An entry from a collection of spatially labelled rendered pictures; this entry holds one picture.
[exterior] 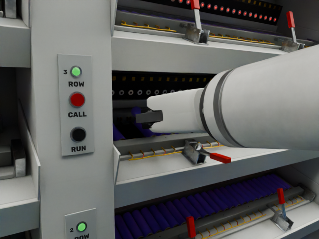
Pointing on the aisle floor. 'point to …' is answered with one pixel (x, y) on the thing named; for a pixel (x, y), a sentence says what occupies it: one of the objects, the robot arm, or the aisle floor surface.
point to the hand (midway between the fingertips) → (156, 118)
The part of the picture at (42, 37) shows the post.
